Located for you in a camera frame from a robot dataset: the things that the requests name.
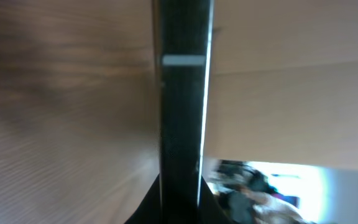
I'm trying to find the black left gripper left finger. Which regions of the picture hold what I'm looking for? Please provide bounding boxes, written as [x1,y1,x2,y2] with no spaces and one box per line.
[124,175,161,224]

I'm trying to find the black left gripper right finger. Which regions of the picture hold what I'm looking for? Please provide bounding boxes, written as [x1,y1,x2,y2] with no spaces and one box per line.
[199,178,232,224]

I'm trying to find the bronze Galaxy smartphone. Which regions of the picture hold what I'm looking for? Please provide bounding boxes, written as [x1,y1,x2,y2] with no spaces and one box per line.
[152,0,214,223]

